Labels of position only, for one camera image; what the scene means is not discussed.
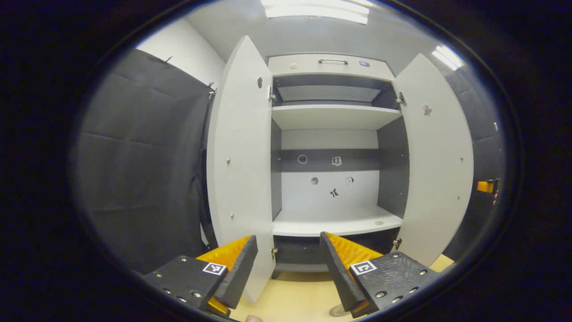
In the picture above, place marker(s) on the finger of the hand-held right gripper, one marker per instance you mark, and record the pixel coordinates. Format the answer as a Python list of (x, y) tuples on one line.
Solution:
[(485, 186)]

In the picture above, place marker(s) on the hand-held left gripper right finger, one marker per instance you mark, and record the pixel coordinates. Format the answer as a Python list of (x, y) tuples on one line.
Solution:
[(342, 277)]

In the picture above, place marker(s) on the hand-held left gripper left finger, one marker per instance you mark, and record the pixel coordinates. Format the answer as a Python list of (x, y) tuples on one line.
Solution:
[(232, 277)]

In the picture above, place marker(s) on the grey cabinet door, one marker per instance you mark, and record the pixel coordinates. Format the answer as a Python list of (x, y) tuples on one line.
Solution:
[(438, 170), (241, 156)]

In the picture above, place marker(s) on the grey white cabinet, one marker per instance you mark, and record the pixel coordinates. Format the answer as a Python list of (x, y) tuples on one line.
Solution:
[(333, 117)]

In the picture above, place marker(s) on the grey cabinet drawer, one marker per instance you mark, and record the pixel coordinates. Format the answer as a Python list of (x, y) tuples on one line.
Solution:
[(313, 67)]

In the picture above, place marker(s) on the black backdrop cloth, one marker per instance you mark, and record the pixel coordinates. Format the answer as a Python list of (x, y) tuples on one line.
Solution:
[(485, 134), (143, 170)]

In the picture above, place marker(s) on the small ceiling light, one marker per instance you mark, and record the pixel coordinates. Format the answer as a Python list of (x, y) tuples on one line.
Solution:
[(447, 57)]

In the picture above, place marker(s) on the large ceiling light panel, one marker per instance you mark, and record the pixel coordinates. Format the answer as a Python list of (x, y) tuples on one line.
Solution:
[(317, 11)]

